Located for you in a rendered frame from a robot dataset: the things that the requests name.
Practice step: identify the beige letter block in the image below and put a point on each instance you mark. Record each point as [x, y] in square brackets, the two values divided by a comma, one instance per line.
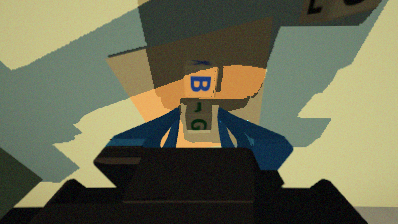
[198, 117]
[327, 10]
[200, 78]

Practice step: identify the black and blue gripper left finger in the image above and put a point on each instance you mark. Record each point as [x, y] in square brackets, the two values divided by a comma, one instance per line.
[151, 133]

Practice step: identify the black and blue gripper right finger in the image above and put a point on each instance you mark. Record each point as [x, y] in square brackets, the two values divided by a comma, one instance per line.
[269, 148]

